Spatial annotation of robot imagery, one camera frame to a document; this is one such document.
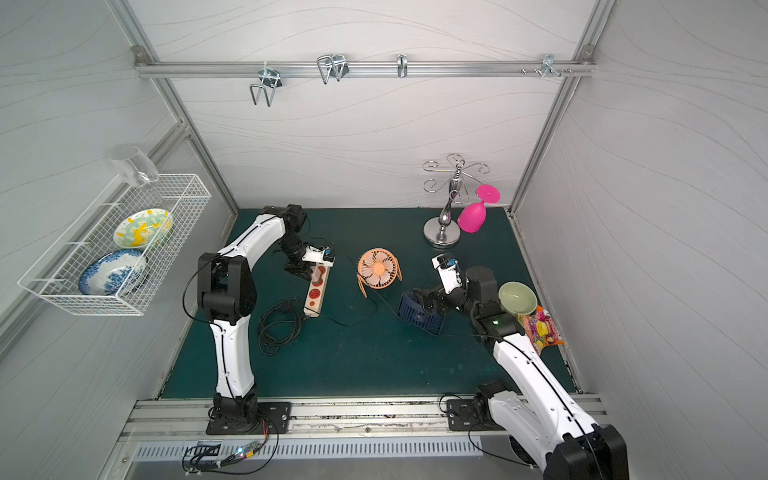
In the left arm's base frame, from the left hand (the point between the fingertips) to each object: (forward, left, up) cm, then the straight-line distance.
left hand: (309, 266), depth 95 cm
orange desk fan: (-1, -23, +1) cm, 23 cm away
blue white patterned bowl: (-20, +32, +26) cm, 46 cm away
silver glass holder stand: (+20, -47, -5) cm, 51 cm away
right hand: (-11, -38, +11) cm, 41 cm away
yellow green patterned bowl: (-8, +32, +27) cm, 43 cm away
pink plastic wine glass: (+14, -53, +10) cm, 56 cm away
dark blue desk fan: (-16, -33, +4) cm, 37 cm away
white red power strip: (-8, -3, -4) cm, 10 cm away
